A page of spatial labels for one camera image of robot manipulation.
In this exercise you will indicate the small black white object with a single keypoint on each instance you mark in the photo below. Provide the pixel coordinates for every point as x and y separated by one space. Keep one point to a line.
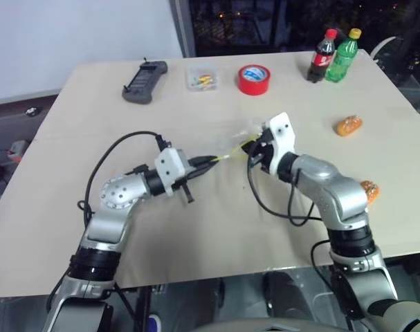
31 111

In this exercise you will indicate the green bottle yellow cap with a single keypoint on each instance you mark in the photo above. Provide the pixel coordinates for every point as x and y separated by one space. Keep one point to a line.
342 58

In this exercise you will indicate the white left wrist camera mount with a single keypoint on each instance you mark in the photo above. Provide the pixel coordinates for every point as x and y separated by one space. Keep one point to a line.
168 166

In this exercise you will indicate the grey box with red part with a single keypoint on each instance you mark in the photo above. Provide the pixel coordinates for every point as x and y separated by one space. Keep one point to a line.
17 148

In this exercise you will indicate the cola bottle red cap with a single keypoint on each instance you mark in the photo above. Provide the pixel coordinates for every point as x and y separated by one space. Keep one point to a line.
321 58

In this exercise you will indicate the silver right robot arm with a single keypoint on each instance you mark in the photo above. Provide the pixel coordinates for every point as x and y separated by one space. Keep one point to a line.
337 193

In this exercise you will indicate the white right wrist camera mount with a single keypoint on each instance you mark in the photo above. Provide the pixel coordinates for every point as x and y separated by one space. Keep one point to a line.
281 136

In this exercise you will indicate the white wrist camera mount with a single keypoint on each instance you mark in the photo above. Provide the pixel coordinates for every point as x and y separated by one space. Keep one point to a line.
168 166
281 136

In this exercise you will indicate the grey window frame post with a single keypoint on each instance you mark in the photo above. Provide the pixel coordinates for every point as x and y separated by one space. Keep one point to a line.
185 27

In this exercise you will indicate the black table leg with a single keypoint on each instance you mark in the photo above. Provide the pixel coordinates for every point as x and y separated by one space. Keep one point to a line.
143 307

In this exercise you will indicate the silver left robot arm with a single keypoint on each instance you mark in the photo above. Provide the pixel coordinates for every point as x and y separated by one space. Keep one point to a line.
116 194

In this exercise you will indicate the black handheld remote controller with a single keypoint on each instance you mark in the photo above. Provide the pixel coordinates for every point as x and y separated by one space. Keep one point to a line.
145 82

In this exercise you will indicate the orange bread snack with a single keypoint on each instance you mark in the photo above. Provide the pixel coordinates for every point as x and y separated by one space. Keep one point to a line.
349 125
371 192

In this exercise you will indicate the grey robot torso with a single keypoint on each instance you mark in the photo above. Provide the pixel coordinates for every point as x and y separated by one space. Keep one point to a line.
400 316

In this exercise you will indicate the clear plastic parts box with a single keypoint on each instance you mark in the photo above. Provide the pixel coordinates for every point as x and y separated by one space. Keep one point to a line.
202 79

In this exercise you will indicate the clear plastic zip bag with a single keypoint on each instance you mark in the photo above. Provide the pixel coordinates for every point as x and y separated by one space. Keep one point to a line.
242 136

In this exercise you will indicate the blue white object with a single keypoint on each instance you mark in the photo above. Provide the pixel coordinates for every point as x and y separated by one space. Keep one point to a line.
154 323

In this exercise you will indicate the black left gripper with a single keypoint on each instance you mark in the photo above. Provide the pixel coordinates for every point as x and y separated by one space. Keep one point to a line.
192 170

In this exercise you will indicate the white curved chair back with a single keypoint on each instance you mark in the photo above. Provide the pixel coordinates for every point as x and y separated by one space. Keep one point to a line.
382 43

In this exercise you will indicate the red tape roll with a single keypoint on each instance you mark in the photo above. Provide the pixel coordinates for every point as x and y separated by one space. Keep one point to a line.
254 80

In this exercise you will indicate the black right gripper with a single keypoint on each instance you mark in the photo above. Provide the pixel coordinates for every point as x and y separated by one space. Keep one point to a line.
267 148

